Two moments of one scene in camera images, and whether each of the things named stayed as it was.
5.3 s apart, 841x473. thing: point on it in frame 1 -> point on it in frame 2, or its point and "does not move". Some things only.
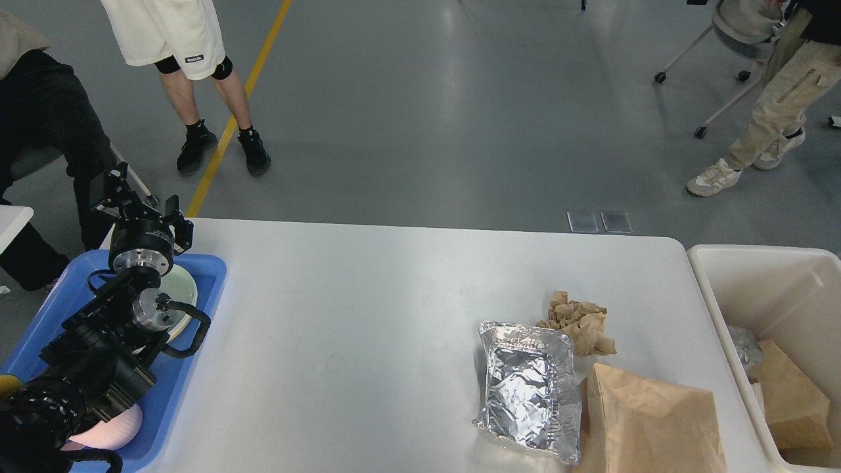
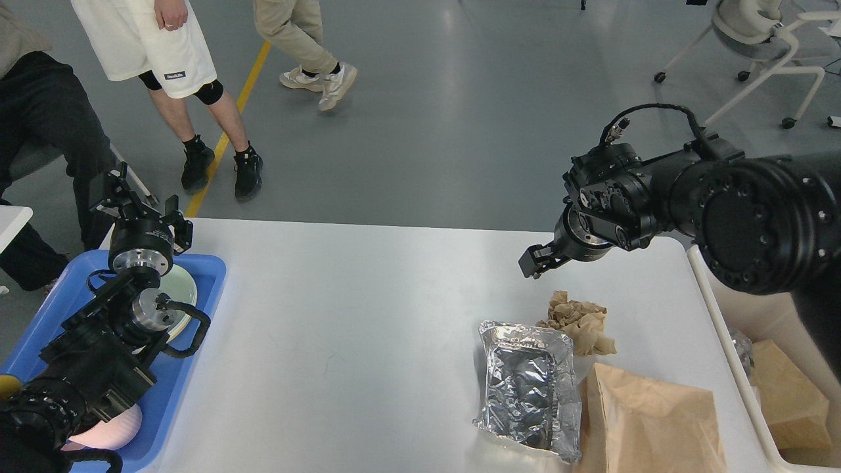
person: (805, 63) -> (297, 26)
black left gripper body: (139, 240) does not move
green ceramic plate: (179, 285) does not move
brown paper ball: (585, 322) does not move
